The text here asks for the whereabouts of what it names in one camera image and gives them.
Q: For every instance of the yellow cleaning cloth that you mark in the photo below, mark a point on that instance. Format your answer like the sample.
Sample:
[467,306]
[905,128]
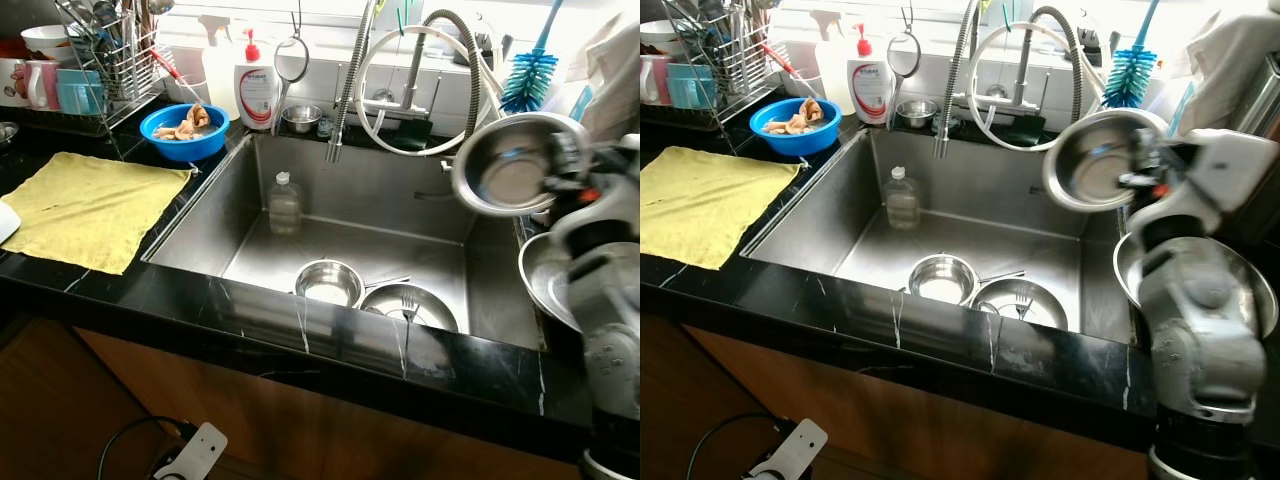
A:
[90,210]
[710,205]

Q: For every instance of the pink mug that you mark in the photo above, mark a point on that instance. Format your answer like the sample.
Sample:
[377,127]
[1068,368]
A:
[655,80]
[42,85]

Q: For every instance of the small metal strainer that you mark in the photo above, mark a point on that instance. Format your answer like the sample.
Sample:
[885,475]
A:
[903,55]
[291,60]

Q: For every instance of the white plate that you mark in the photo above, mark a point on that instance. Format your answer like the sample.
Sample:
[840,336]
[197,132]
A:
[6,222]

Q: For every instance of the grey gooseneck faucet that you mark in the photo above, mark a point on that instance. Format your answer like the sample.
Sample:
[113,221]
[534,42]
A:
[1075,60]
[470,70]

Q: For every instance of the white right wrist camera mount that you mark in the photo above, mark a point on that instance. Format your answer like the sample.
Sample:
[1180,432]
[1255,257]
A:
[1220,170]
[615,175]

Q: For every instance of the large steel plate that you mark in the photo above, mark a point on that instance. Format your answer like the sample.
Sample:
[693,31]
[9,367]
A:
[1255,285]
[545,280]

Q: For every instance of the steel fork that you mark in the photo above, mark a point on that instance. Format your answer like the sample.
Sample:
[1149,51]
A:
[1022,302]
[408,302]

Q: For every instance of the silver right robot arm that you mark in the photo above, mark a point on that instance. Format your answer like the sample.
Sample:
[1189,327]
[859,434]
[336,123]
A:
[610,320]
[1200,330]

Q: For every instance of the dark green sponge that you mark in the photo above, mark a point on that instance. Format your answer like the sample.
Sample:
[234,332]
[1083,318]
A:
[412,138]
[1025,133]

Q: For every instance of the teal plastic container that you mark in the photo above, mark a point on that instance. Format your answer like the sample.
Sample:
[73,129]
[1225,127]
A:
[690,85]
[78,92]

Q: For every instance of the small steel cup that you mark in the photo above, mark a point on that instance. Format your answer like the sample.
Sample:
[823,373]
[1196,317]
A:
[916,113]
[301,119]

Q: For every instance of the white container blue label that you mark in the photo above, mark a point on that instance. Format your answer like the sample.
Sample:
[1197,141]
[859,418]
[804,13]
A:
[610,70]
[1230,75]

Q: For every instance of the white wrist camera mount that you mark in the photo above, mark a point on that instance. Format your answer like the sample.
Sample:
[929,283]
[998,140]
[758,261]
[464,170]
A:
[1220,170]
[200,450]
[800,445]
[615,175]

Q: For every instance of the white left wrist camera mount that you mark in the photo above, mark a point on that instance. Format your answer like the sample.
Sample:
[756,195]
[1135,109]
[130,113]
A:
[800,445]
[200,450]

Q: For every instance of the white printed mug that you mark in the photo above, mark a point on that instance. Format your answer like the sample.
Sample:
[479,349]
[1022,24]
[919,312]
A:
[12,82]

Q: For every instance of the white spray bottle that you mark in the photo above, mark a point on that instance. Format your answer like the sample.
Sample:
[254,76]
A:
[830,72]
[218,80]

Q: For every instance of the brown food pieces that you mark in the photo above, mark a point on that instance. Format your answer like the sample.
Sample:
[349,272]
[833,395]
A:
[195,120]
[806,113]

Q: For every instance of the blue bottle brush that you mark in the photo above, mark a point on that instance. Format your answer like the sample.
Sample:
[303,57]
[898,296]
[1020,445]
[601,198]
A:
[1130,75]
[528,80]

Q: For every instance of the stainless steel sink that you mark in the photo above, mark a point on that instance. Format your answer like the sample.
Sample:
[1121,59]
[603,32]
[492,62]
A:
[380,200]
[990,190]

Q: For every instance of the large steel pot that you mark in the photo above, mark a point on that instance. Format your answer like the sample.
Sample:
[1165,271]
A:
[1262,100]

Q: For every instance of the white ceramic bowl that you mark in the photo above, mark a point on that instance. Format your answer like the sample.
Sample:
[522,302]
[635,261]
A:
[45,40]
[660,35]

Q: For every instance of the white soap bottle red pump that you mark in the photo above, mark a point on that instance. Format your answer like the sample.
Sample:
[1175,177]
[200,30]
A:
[869,92]
[257,98]

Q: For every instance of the small steel dish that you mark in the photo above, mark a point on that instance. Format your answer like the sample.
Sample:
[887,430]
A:
[6,131]

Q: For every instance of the steel bowl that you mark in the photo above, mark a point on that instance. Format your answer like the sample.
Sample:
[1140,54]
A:
[500,180]
[1090,170]

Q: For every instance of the clear plastic bottle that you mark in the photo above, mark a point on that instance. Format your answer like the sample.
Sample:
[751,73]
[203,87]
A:
[902,202]
[284,207]

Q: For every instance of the small steel plate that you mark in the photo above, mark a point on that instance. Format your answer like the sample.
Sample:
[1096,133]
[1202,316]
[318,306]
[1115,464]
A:
[385,305]
[1045,305]

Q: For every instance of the blue plastic bowl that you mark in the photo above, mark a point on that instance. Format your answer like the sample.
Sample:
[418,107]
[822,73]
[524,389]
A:
[798,144]
[188,149]

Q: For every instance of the brown wooden cabinet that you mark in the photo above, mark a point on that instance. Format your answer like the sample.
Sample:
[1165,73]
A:
[950,430]
[300,420]

